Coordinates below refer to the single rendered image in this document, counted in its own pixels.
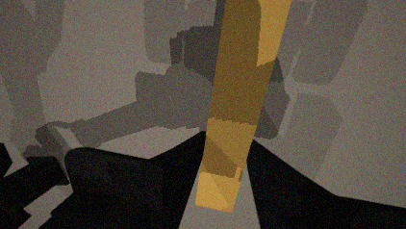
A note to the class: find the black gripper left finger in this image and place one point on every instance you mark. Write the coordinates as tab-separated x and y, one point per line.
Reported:
163	182

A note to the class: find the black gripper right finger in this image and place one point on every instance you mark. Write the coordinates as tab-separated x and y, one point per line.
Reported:
287	199

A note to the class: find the yellow bar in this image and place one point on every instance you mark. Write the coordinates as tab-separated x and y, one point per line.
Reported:
250	35

